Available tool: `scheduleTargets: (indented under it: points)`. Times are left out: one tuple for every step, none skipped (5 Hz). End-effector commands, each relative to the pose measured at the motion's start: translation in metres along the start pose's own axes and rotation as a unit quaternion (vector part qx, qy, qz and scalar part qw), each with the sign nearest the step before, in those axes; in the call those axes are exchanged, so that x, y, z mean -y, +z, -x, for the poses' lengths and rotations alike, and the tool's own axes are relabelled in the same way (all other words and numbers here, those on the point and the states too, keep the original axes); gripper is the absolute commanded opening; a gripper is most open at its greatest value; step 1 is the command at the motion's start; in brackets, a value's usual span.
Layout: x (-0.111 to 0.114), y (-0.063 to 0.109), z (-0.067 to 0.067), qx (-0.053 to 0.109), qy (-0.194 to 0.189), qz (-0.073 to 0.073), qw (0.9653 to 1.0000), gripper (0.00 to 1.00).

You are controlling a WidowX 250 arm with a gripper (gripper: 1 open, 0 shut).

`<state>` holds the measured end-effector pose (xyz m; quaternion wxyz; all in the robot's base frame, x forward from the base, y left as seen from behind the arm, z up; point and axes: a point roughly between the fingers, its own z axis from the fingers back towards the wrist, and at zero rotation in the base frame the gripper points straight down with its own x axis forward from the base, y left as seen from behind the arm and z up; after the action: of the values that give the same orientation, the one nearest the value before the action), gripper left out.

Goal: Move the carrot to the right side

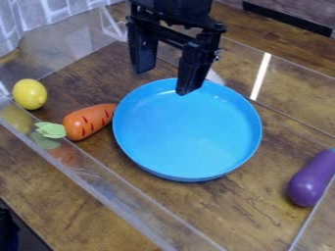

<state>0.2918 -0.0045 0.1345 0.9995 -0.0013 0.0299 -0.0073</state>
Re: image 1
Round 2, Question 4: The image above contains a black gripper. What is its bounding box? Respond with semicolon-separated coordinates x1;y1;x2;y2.
127;0;228;96

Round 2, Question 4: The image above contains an orange toy carrot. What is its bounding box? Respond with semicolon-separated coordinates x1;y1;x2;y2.
35;104;117;141

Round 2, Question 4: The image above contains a blue round plate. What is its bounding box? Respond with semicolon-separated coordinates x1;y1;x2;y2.
113;78;262;182

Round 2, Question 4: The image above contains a yellow toy lemon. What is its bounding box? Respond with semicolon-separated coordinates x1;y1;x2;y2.
13;78;47;110

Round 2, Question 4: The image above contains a purple toy eggplant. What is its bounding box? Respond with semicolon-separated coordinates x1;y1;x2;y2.
288;148;335;207

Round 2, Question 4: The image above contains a clear acrylic tray enclosure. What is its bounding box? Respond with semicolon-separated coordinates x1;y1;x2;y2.
0;4;335;251

